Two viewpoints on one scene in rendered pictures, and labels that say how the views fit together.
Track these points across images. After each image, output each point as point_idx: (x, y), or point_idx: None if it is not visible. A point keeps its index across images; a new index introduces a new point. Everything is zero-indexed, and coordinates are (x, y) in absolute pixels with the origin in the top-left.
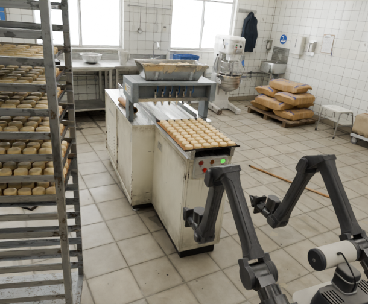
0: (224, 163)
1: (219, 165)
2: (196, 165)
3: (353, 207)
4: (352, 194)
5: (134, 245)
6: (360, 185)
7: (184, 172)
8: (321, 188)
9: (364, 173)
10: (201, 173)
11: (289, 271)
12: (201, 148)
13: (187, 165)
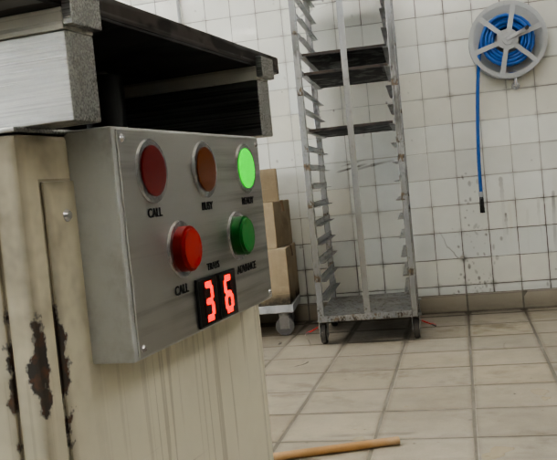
0: (254, 191)
1: (240, 210)
2: (130, 196)
3: (413, 441)
4: (363, 419)
5: None
6: (343, 396)
7: (14, 333)
8: (281, 443)
9: (310, 374)
10: (172, 289)
11: None
12: (125, 6)
13: (31, 222)
